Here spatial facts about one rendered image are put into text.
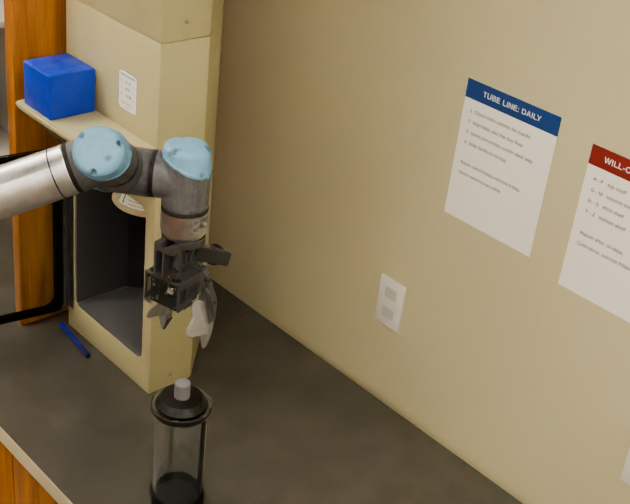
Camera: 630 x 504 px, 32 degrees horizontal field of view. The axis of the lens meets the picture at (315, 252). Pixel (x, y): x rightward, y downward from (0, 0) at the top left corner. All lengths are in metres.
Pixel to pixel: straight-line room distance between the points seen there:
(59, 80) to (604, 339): 1.11
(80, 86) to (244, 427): 0.76
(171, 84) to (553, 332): 0.83
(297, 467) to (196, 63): 0.81
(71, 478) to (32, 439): 0.14
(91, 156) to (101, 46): 0.63
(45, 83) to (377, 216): 0.71
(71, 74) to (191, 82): 0.24
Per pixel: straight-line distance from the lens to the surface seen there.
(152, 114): 2.04
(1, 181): 1.59
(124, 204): 2.23
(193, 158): 1.65
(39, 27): 2.28
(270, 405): 2.33
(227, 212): 2.66
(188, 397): 1.93
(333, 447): 2.24
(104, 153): 1.54
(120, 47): 2.08
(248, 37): 2.47
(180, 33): 1.99
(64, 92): 2.14
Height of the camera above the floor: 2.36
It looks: 29 degrees down
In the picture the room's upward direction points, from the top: 7 degrees clockwise
